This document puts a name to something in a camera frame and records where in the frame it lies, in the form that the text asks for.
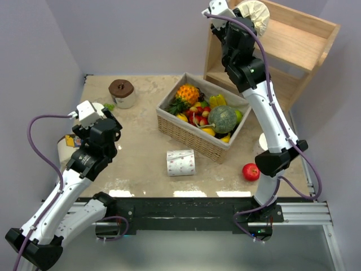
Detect paper roll edge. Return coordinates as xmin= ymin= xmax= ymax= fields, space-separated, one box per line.
xmin=57 ymin=134 xmax=82 ymax=165

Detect brown-topped paper roll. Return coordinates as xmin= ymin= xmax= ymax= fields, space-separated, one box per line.
xmin=108 ymin=79 xmax=136 ymax=109

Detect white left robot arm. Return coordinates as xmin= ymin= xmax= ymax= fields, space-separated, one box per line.
xmin=5 ymin=103 xmax=122 ymax=270

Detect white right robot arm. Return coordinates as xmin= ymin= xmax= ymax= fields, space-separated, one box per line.
xmin=203 ymin=3 xmax=308 ymax=222

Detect wooden shelf unit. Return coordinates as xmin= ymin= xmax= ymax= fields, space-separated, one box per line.
xmin=203 ymin=0 xmax=341 ymax=113

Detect floral paper roll back left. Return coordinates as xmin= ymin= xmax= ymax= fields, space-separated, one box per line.
xmin=92 ymin=102 xmax=105 ymax=119

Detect green grape bunch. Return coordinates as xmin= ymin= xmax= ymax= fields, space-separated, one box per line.
xmin=103 ymin=103 xmax=115 ymax=111

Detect yellow toy banana bunch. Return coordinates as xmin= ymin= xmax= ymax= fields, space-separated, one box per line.
xmin=209 ymin=94 xmax=227 ymax=109

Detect dark purple toy grapes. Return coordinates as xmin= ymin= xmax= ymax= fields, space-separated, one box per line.
xmin=197 ymin=92 xmax=205 ymax=102

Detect green toy apple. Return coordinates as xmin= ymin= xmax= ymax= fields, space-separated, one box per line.
xmin=235 ymin=110 xmax=243 ymax=124

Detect orange toy pineapple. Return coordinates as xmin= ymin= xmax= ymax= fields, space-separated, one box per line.
xmin=166 ymin=84 xmax=200 ymax=115

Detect green netted toy melon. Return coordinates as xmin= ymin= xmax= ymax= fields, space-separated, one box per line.
xmin=195 ymin=105 xmax=237 ymax=134

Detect floral paper roll lying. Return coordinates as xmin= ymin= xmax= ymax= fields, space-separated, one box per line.
xmin=166 ymin=150 xmax=196 ymax=177

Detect yellow toy lemon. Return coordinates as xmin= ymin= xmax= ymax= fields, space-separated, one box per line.
xmin=176 ymin=113 xmax=188 ymax=122

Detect floral paper roll right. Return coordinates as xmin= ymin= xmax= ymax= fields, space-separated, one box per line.
xmin=253 ymin=133 xmax=268 ymax=156

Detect wicker basket with liner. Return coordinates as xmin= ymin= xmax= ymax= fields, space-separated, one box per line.
xmin=156 ymin=73 xmax=252 ymax=164

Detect red toy apple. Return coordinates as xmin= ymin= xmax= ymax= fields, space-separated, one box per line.
xmin=242 ymin=163 xmax=260 ymax=182

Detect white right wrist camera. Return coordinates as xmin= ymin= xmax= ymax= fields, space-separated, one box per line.
xmin=201 ymin=0 xmax=236 ymax=30

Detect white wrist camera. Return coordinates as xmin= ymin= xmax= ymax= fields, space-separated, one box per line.
xmin=201 ymin=0 xmax=236 ymax=30
xmin=68 ymin=100 xmax=102 ymax=129

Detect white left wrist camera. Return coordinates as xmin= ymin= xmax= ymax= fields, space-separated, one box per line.
xmin=68 ymin=100 xmax=102 ymax=129

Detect black aluminium base frame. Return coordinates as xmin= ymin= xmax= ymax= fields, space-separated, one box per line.
xmin=36 ymin=194 xmax=333 ymax=243

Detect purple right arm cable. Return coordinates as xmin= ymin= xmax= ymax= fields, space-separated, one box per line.
xmin=204 ymin=12 xmax=323 ymax=243

